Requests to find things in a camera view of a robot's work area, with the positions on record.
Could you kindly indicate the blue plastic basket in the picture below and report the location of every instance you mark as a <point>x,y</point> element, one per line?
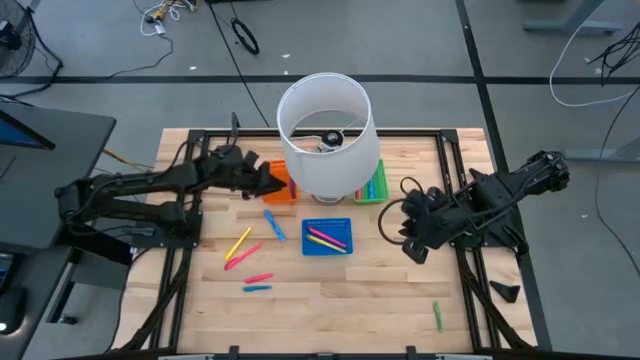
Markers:
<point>340,225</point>

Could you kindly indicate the green plastic basket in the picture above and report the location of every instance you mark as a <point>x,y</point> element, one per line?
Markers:
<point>381,192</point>

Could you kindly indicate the yellow marker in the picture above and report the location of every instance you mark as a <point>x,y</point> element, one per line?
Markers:
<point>325,244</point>
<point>238,244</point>

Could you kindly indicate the monitor with blue screen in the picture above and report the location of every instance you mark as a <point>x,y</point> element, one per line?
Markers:
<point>17,136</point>

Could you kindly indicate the green marker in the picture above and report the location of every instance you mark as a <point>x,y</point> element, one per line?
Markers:
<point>437,316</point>

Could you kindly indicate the black aluminium table frame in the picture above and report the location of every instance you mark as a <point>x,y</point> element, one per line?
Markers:
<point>400,133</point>

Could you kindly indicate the dark grey desk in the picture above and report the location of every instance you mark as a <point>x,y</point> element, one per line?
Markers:
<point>50,165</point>

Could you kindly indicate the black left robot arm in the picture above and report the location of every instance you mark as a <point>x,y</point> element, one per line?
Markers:
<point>125,182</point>

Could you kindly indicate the short pink marker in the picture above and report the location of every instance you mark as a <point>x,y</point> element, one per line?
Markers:
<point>258,278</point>

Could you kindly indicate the black spare finger piece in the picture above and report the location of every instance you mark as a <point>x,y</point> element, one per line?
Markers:
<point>505,291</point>
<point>476,174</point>

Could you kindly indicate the grey desk foot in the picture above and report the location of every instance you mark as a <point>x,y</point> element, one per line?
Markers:
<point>570,26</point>
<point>600,154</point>

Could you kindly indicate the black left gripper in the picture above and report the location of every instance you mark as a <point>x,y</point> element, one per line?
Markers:
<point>230,170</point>

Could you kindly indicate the orange plastic basket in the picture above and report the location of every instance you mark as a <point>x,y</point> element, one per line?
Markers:
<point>277,199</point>

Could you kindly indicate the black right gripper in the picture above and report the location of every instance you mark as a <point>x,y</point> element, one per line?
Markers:
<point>425,217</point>

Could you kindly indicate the black floor fan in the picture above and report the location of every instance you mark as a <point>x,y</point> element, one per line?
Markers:
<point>7,37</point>

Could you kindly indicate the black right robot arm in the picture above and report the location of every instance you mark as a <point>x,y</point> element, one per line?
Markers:
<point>500,195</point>

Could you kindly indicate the teal marker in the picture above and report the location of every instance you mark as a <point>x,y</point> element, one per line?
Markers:
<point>257,288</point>

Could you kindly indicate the pink red marker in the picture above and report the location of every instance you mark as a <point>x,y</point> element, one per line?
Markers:
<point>327,237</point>
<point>358,194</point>
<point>243,256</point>

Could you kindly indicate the purple marker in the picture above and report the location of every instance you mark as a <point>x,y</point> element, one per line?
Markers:
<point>292,190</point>

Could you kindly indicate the white shade silver lamp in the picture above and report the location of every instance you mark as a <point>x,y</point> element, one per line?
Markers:
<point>330,165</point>

